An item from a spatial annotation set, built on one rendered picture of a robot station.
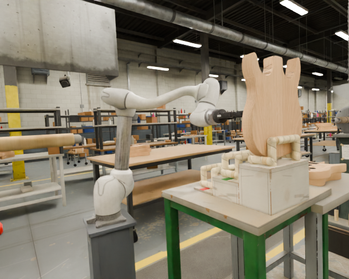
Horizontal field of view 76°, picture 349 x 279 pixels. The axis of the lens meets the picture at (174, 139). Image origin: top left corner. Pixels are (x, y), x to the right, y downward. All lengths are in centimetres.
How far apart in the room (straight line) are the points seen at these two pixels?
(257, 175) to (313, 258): 56
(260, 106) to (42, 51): 70
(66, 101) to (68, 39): 1144
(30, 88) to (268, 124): 1132
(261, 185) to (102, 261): 101
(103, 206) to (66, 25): 111
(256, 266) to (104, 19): 85
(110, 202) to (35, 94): 1056
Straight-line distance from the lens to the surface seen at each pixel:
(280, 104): 100
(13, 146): 61
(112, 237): 146
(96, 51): 51
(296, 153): 104
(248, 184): 94
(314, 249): 131
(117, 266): 155
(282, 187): 95
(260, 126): 89
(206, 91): 130
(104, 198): 143
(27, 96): 1175
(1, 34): 49
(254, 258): 89
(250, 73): 88
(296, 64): 113
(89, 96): 1222
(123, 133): 155
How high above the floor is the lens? 127
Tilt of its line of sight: 3 degrees down
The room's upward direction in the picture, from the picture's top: 3 degrees counter-clockwise
